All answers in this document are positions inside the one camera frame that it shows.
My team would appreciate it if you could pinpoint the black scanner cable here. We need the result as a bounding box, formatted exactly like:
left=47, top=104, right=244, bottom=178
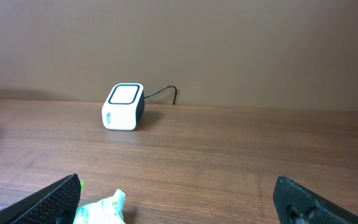
left=143, top=85, right=178, bottom=106

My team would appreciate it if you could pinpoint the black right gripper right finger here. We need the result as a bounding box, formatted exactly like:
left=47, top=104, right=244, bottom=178
left=273, top=176, right=358, bottom=224

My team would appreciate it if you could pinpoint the teal tissue pack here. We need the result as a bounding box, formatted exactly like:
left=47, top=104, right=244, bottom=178
left=73, top=189, right=126, bottom=224

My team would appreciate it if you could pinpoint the white barcode scanner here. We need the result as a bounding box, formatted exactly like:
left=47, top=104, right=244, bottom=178
left=101, top=83, right=145, bottom=131

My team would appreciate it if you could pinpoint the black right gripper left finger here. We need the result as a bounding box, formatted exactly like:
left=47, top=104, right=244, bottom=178
left=0, top=172, right=82, bottom=224

